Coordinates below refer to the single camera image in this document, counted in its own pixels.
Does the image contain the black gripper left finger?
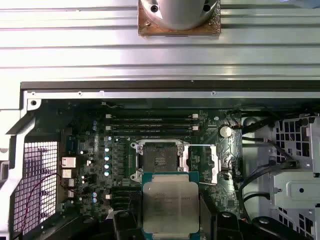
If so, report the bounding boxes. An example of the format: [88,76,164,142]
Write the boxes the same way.
[24,210,145,240]

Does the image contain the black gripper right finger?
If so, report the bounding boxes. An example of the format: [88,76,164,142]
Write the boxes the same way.
[199,199,320,240]

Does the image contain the silver green CPU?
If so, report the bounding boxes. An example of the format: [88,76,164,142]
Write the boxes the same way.
[141,171,201,235]

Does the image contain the metal socket cover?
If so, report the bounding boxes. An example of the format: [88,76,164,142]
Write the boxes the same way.
[179,143,223,186]

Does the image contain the RAM slot black clips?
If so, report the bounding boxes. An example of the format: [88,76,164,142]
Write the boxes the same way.
[111,119,193,125]
[112,187,142,195]
[112,200,141,207]
[111,130,193,138]

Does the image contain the CPU socket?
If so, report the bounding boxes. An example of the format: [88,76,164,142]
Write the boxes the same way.
[131,141,187,182]

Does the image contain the green motherboard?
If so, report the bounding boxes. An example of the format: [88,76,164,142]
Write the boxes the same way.
[34,99,243,226]

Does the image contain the silver perforated drive cage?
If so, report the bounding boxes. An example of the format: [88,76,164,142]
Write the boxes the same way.
[269,113,320,240]

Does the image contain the round silver coin battery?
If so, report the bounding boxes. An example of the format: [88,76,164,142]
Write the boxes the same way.
[218,124,232,138]

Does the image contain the black silver PC case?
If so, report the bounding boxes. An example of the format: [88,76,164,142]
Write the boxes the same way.
[0,79,320,240]

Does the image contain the thick black wire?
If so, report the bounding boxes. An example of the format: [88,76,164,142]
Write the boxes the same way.
[236,162,276,222]

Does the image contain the black wire with connector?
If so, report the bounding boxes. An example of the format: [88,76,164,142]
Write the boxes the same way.
[241,121,301,171]

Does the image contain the thin red wire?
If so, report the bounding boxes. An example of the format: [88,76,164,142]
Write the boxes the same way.
[22,172,63,228]

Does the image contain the thin black red wires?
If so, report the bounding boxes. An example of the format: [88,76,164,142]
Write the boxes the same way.
[227,107,243,130]

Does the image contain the brown square base plate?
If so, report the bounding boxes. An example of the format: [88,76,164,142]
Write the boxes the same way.
[137,0,223,38]

